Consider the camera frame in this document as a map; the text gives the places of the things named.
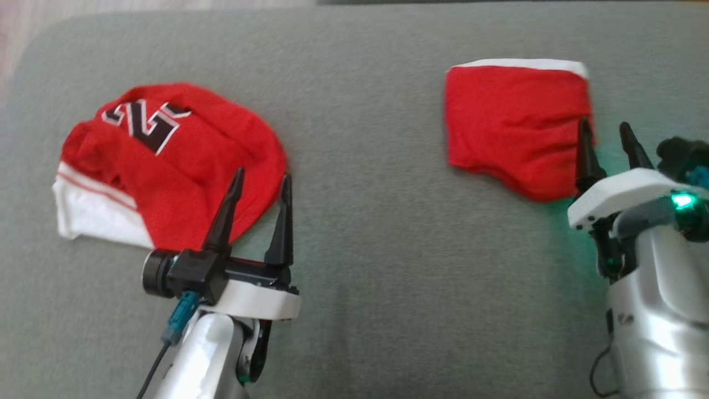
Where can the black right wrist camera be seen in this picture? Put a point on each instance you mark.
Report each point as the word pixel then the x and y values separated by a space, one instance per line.
pixel 678 155

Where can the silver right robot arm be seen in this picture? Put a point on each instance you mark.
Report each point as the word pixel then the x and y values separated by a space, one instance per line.
pixel 659 321

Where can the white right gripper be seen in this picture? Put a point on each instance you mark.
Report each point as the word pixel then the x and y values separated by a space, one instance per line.
pixel 620 194

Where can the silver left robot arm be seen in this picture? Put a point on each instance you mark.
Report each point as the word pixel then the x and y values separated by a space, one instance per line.
pixel 199 360

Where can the red shorts with white trim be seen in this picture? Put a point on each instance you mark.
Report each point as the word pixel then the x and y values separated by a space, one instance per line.
pixel 515 127

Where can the red jersey with white sleeves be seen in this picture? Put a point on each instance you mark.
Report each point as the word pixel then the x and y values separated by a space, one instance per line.
pixel 194 160

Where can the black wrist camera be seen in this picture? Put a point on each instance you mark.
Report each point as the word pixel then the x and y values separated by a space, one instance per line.
pixel 188 274
pixel 678 155

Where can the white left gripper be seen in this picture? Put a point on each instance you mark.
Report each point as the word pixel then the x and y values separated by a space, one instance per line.
pixel 255 299

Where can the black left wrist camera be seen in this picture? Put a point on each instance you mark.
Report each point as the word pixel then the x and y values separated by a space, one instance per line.
pixel 188 274

